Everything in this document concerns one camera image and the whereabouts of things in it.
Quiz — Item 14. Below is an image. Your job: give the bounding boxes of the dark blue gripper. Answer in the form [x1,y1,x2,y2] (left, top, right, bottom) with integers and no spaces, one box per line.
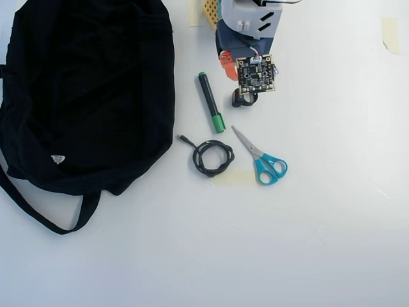
[215,23,274,82]

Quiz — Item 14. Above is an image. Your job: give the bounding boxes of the small black ring clip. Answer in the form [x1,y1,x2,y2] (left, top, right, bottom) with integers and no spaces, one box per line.
[231,89,259,109]

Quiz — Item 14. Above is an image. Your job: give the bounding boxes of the yellow perforated robot base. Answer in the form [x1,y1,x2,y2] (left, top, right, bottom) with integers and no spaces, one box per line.
[203,0,221,31]

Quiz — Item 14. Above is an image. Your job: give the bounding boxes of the black fabric bag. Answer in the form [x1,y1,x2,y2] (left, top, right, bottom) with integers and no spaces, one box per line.
[0,0,176,236]

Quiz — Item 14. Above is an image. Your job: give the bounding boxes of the black marker with green cap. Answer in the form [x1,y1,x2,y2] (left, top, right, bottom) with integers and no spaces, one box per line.
[197,72,227,134]

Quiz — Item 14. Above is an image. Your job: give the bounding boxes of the beige masking tape strip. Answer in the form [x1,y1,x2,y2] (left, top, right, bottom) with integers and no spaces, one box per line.
[210,169,261,186]
[381,17,400,55]
[188,0,205,27]

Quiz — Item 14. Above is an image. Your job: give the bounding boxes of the black camera circuit board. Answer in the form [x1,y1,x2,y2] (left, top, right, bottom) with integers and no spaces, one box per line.
[235,54,277,96]

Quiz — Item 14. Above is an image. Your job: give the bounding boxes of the blue handled scissors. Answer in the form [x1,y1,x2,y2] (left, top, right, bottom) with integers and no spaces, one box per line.
[231,125,288,186]

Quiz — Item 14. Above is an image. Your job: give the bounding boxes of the coiled black usb cable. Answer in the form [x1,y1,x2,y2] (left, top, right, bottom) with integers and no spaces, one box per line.
[177,134,236,178]

